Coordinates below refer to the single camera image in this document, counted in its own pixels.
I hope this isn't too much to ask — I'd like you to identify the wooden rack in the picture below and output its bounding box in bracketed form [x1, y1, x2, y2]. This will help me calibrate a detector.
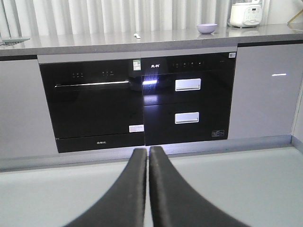
[287, 9, 303, 30]

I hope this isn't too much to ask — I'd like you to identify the grey right cabinet door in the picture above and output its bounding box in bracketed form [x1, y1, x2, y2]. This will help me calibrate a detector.
[228, 44, 303, 139]

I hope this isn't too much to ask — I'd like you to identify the purple plastic bowl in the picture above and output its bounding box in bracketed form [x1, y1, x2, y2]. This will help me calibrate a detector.
[196, 24, 218, 34]

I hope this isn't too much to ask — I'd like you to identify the white soy milk maker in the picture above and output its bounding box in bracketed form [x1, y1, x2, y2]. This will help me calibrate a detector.
[228, 0, 262, 28]

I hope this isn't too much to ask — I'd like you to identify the black built-in dishwasher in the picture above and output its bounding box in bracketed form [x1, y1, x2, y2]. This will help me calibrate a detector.
[40, 59, 144, 153]

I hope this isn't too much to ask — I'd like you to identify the white pleated curtain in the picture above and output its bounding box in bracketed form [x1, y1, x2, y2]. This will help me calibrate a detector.
[0, 0, 303, 38]

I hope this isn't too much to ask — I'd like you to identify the black built-in sterilizer cabinet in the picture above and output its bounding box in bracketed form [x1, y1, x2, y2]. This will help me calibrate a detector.
[141, 52, 235, 145]

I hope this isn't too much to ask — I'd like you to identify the grey tray on counter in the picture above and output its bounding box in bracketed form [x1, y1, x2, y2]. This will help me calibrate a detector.
[0, 37, 30, 46]

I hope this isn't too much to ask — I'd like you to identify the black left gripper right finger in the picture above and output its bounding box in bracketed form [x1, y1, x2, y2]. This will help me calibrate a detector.
[149, 146, 245, 227]

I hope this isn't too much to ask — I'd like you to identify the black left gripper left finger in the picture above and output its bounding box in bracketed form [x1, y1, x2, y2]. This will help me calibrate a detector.
[66, 148, 147, 227]

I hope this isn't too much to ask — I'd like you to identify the grey left cabinet door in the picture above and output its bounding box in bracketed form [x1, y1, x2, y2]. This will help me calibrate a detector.
[0, 60, 58, 158]

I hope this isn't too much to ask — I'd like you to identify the grey cabinet door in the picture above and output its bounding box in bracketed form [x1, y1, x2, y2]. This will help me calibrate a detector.
[0, 60, 58, 158]
[228, 44, 303, 139]

